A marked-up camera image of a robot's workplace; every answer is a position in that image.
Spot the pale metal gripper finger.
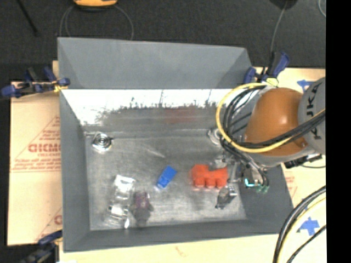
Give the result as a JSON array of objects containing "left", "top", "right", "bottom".
[
  {"left": 218, "top": 157, "right": 238, "bottom": 182},
  {"left": 214, "top": 186, "right": 239, "bottom": 210}
]

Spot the orange toy block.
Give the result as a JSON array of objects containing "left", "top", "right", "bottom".
[{"left": 188, "top": 163, "right": 230, "bottom": 191}]

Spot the clear glass thing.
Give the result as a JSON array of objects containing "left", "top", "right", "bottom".
[{"left": 207, "top": 128, "right": 228, "bottom": 145}]

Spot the blue flat block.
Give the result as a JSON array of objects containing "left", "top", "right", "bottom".
[{"left": 155, "top": 165, "right": 178, "bottom": 190}]

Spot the purple toy figure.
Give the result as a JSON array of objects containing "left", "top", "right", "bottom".
[{"left": 129, "top": 190, "right": 155, "bottom": 227}]

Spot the clear plastic packet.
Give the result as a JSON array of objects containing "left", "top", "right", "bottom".
[{"left": 105, "top": 174, "right": 137, "bottom": 228}]

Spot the grey metal bin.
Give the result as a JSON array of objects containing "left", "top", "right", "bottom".
[{"left": 56, "top": 37, "right": 295, "bottom": 251}]

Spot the clear round glass dish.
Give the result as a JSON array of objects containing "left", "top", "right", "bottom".
[{"left": 90, "top": 131, "right": 115, "bottom": 154}]

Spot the brown cardboard board, red print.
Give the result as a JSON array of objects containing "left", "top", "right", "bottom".
[{"left": 7, "top": 90, "right": 64, "bottom": 247}]

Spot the black cylinder on white bracket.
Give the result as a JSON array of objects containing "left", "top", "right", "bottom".
[{"left": 284, "top": 153, "right": 323, "bottom": 170}]

